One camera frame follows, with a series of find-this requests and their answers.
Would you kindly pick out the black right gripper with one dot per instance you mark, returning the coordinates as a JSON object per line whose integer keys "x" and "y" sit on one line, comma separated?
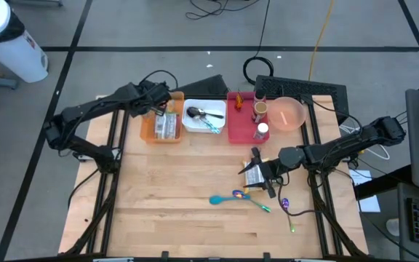
{"x": 273, "y": 169}

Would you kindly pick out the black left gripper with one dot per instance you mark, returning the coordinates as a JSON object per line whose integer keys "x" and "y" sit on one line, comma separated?
{"x": 153, "y": 95}

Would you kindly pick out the yellow edged food packet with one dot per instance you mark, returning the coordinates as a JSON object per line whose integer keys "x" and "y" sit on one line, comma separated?
{"x": 254, "y": 178}

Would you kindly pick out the blue green iridescent spoon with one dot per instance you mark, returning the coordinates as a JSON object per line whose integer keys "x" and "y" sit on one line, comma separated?
{"x": 238, "y": 194}

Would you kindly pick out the green edged ramen packet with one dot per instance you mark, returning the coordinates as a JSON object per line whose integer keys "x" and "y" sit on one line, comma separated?
{"x": 166, "y": 127}

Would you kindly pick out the purple iridescent spoon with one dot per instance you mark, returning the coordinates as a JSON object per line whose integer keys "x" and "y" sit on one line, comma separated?
{"x": 285, "y": 203}

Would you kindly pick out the black spoon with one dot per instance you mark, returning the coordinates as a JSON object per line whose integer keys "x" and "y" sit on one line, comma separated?
{"x": 194, "y": 112}

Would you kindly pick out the white label spice jar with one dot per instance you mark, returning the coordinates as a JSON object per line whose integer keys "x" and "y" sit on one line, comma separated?
{"x": 262, "y": 128}

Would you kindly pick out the silver metal spoon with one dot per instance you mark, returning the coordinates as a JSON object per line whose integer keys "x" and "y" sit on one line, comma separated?
{"x": 203, "y": 111}

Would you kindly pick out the teal silicone spoon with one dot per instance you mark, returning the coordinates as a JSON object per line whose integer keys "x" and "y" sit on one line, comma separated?
{"x": 216, "y": 199}

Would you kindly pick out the gold lid spice jar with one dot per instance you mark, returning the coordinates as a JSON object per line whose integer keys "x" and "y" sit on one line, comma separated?
{"x": 260, "y": 107}

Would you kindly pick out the purple label spice jar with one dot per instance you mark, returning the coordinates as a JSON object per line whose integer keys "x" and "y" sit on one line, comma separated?
{"x": 259, "y": 95}

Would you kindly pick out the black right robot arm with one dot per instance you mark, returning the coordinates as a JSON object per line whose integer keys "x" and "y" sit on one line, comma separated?
{"x": 340, "y": 147}

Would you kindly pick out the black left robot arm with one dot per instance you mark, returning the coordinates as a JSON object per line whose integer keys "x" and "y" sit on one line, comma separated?
{"x": 86, "y": 107}

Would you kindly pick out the orange plastic bin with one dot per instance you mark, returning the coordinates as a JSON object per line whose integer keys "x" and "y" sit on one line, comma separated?
{"x": 147, "y": 131}

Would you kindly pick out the pink plastic bin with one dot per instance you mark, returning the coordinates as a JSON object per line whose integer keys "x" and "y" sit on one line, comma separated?
{"x": 240, "y": 127}

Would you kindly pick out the black flat panel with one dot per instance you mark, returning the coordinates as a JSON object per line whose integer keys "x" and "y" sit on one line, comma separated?
{"x": 206, "y": 87}

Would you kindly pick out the white plastic bin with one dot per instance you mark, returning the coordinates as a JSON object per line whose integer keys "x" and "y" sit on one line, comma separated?
{"x": 213, "y": 105}

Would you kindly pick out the pink translucent bowl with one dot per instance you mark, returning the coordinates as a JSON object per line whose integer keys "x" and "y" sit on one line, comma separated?
{"x": 286, "y": 114}

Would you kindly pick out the small black clamp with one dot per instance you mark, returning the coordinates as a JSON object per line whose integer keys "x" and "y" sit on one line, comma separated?
{"x": 266, "y": 255}
{"x": 164, "y": 255}

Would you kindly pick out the white paper sheet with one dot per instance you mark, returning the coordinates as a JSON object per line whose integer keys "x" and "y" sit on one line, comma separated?
{"x": 358, "y": 178}

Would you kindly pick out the white computer mouse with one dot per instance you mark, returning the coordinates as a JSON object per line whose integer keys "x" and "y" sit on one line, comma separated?
{"x": 394, "y": 227}

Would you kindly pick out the white trash can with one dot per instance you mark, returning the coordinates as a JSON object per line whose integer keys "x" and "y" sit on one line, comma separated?
{"x": 13, "y": 54}

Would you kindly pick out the black aluminium table frame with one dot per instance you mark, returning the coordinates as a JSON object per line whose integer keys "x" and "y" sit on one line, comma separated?
{"x": 122, "y": 97}

